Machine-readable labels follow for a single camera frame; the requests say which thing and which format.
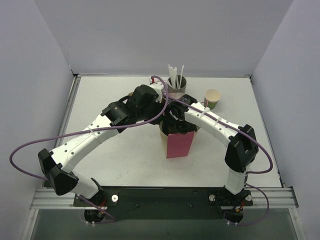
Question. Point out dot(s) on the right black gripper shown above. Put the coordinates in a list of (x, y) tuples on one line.
[(178, 124)]

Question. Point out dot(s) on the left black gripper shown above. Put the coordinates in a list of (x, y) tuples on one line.
[(158, 113)]

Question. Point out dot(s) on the brown paper takeout bag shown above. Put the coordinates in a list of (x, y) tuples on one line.
[(176, 145)]

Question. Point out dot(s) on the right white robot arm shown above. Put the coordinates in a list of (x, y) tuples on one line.
[(240, 150)]

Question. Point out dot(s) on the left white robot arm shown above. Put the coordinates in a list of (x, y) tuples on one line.
[(58, 164)]

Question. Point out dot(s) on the green paper coffee cup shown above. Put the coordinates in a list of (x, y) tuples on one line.
[(211, 98)]

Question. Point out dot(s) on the grey cylindrical straw holder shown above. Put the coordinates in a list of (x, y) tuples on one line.
[(183, 86)]

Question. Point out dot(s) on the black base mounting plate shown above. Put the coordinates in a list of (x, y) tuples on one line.
[(164, 211)]

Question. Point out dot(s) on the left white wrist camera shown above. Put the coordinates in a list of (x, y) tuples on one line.
[(159, 87)]

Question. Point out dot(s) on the aluminium frame rail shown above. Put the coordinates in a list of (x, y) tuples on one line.
[(274, 197)]

